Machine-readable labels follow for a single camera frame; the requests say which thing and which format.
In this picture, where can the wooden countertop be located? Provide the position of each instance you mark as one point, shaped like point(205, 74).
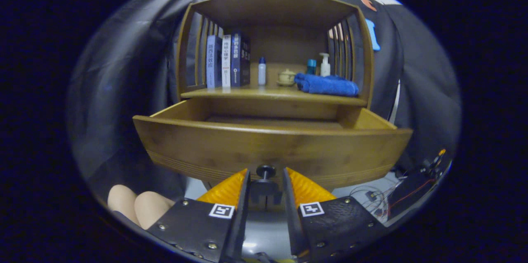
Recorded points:
point(247, 92)

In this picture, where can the black device with orange tip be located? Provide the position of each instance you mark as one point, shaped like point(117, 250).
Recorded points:
point(416, 184)

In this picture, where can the light blue book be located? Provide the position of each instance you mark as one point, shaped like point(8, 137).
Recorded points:
point(212, 61)

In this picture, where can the wooden cabinet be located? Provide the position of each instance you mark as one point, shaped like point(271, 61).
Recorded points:
point(280, 11)

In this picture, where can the beige lidded teacup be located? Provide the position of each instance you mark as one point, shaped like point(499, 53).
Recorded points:
point(286, 77)

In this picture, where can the white pump bottle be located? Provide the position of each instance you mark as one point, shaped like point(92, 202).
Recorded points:
point(325, 68)

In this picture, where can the white book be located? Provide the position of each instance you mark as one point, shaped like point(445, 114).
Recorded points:
point(226, 61)

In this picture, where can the wooden drawer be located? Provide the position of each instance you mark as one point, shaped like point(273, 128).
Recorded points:
point(247, 147)

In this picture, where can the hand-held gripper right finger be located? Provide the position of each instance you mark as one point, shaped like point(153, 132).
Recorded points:
point(291, 221)

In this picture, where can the blue folded towel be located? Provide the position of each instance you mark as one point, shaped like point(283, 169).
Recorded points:
point(328, 85)

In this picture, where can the teal bottle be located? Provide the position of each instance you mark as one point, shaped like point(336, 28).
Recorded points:
point(311, 66)

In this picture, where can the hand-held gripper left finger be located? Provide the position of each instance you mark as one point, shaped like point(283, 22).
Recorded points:
point(241, 221)

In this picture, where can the dark blue book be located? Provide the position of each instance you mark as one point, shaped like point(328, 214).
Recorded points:
point(239, 59)

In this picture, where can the white bottle blue cap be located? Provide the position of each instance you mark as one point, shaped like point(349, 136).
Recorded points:
point(262, 73)

